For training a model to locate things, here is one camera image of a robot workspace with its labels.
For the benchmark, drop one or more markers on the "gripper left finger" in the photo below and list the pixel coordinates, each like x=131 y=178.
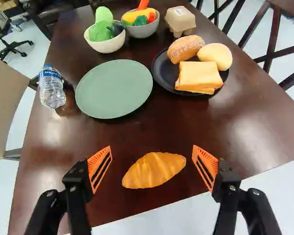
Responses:
x=76 y=193

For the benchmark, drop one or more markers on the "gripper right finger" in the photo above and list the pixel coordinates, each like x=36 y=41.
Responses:
x=227 y=193

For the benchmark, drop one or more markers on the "golden croissant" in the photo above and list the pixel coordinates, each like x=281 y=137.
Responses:
x=154 y=170

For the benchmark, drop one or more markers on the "green empty plate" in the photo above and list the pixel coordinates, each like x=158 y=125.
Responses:
x=114 y=89

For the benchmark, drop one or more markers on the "black plate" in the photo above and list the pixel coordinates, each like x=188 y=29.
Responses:
x=165 y=73

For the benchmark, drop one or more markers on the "dark brown wooden table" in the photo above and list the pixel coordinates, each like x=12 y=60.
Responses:
x=147 y=127

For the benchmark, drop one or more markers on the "beige upholstered chair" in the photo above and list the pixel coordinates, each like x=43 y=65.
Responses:
x=5 y=110

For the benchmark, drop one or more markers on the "clear plastic water bottle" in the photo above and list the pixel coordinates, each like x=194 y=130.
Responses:
x=51 y=85

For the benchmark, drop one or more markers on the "square toast slices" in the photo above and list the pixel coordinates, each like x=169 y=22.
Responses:
x=198 y=77

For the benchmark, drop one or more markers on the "pale round bun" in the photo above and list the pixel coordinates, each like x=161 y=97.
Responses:
x=215 y=56

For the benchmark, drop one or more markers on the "sesame bread roll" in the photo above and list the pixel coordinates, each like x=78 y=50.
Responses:
x=185 y=48

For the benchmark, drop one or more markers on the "white bowl with green leaves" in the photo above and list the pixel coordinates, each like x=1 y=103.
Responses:
x=105 y=41

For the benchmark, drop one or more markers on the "dark wooden cross-back chair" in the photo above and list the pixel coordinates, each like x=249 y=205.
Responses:
x=218 y=12
x=274 y=34

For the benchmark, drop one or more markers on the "green toy lettuce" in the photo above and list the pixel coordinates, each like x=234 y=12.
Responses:
x=103 y=25

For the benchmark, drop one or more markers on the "black office chair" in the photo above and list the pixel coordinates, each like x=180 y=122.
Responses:
x=7 y=31

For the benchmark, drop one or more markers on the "grey bowl with toy vegetables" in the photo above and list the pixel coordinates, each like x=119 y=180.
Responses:
x=140 y=28

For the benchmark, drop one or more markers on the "beige cardboard egg carton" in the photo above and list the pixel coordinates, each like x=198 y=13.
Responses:
x=180 y=20

